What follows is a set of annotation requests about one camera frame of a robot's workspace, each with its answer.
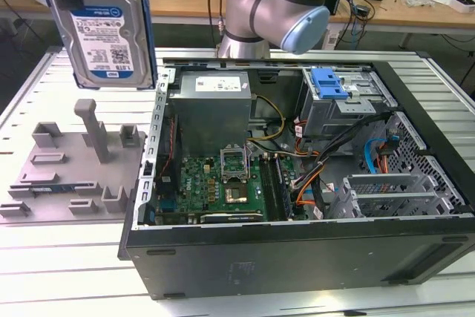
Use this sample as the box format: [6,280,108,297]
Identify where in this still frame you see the red and black wires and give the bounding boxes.
[294,116,321,159]

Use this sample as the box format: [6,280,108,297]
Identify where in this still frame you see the yellow power wires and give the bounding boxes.
[247,94,287,144]

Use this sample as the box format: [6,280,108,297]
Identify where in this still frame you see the black graphics card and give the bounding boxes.
[199,212,266,226]

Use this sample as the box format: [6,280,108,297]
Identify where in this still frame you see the wire locking lever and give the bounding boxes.
[245,146,255,181]

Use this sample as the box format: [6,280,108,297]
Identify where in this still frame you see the green motherboard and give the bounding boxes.
[155,153,298,226]

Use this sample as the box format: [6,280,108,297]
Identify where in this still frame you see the grey parts rack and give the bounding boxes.
[0,98,150,224]

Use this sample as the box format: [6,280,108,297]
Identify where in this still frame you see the hard disk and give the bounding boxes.
[39,0,159,91]

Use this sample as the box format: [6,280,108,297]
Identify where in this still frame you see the orange power wire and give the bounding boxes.
[376,142,400,176]

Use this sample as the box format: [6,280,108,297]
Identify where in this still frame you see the grey power supply unit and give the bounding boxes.
[168,71,254,157]

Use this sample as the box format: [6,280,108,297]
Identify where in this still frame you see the black sleeved cable bundle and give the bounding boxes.
[292,111,395,189]

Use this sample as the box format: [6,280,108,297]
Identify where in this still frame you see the metal socket cover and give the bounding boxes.
[220,144,249,181]

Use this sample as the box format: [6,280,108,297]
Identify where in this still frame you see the blue plastic drive latch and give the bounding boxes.
[310,67,352,100]

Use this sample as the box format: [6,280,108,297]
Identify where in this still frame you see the black case fan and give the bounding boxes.
[154,114,183,205]

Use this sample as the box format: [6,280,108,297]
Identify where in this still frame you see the black RAM slot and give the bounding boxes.
[265,155,285,221]
[258,155,278,221]

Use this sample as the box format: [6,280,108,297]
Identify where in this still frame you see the blue data wire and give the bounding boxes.
[364,129,400,176]

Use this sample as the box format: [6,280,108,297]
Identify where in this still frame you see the orange wire bundle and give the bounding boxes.
[292,165,321,207]

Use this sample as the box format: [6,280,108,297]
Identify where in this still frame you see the small white box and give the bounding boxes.
[448,0,475,14]

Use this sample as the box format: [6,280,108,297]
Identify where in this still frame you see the black open PC case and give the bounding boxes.
[117,51,475,301]

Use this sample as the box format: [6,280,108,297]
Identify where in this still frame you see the metal optical drive cage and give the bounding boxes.
[299,67,395,138]

